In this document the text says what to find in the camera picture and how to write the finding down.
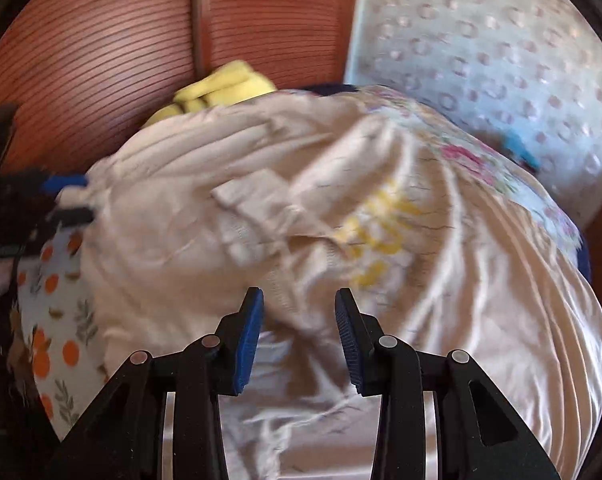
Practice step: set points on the white dotted plush blanket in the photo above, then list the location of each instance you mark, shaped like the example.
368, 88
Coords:
486, 50

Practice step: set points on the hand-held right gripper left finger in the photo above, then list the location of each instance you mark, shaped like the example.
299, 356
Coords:
248, 345

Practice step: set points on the yellow cloth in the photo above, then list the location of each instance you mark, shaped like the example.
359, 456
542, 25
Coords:
216, 92

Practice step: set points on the small blue item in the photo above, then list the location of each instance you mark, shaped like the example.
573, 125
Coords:
522, 152

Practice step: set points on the orange fruit print blanket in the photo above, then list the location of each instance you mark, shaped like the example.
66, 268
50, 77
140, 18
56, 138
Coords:
56, 330

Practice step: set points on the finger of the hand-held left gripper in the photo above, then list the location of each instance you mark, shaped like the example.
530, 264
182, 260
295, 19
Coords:
73, 216
63, 182

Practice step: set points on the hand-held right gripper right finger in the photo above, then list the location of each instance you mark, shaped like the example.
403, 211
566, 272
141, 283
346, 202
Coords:
348, 345

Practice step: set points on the pink floral bed sheet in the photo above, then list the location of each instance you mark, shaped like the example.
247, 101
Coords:
486, 165

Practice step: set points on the ribbed wooden headboard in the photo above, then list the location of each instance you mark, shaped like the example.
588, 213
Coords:
116, 50

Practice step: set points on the beige towel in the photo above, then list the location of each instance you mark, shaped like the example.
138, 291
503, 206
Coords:
291, 220

